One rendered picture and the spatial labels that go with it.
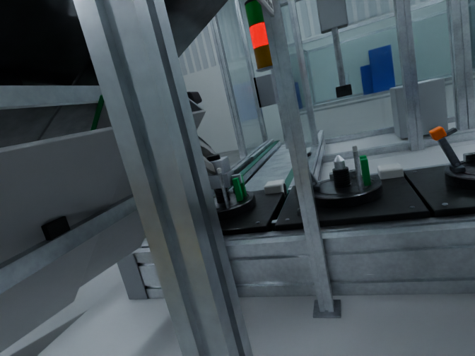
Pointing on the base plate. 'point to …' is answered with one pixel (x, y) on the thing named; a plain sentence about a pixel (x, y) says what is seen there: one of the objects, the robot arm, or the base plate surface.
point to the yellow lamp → (263, 56)
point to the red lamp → (259, 34)
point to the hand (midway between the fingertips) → (217, 164)
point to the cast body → (222, 171)
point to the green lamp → (254, 13)
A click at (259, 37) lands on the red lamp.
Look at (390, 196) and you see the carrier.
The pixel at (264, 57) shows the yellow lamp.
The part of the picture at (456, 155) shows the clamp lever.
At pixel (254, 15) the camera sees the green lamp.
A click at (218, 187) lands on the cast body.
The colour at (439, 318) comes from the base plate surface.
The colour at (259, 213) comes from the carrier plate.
